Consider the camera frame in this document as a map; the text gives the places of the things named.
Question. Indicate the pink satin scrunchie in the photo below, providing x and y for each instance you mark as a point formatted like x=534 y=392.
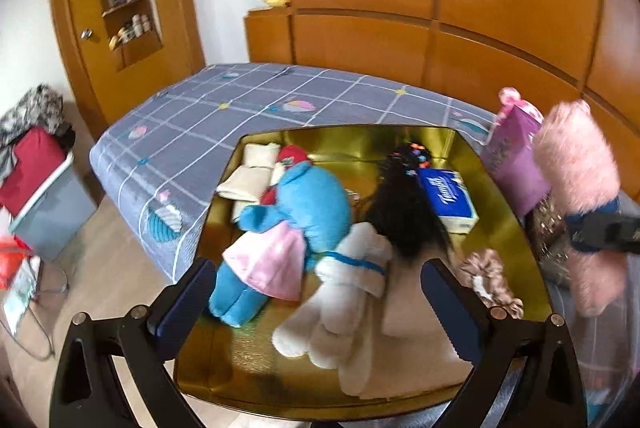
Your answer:
x=487 y=268

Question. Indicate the red plastic bag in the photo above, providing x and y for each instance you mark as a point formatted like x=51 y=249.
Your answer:
x=10 y=263

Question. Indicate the white knitted cloth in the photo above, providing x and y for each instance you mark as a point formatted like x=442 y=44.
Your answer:
x=350 y=258

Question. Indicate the blue plush doll pink dress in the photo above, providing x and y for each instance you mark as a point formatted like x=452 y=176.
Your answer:
x=310 y=198

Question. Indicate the metal door knob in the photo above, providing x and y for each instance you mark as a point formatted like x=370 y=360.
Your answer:
x=87 y=34

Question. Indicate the grey grid bed sheet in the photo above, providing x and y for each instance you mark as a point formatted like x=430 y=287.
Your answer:
x=200 y=117

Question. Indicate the grey patterned cloth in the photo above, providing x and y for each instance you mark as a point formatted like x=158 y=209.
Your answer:
x=35 y=107

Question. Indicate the purple cardboard box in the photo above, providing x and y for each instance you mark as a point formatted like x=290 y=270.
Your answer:
x=515 y=157

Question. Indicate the red cloth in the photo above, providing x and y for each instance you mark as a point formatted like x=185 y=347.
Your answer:
x=35 y=167

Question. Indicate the gold tray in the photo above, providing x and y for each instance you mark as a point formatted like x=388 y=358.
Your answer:
x=350 y=147

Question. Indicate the black wig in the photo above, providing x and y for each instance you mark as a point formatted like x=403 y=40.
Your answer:
x=405 y=208

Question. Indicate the beige cloth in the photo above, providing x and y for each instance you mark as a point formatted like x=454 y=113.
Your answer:
x=250 y=180
x=405 y=313

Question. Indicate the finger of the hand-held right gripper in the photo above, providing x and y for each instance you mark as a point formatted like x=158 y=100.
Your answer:
x=577 y=238

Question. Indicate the white teal package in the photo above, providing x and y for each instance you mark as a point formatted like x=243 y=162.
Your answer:
x=20 y=298

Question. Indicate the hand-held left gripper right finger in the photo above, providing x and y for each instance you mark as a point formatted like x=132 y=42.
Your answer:
x=447 y=303

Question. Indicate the grey storage bin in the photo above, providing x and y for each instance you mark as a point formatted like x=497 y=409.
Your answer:
x=60 y=218

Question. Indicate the red plush toy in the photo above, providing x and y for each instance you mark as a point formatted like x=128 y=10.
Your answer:
x=292 y=155

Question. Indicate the gold ornate tissue box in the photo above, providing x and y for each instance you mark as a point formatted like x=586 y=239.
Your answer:
x=545 y=228

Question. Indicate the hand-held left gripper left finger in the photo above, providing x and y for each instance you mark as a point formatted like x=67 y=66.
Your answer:
x=185 y=308

